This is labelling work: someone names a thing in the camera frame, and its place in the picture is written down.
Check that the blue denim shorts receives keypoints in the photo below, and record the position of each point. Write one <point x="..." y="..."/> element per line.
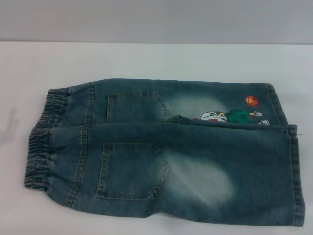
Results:
<point x="190" y="156"/>

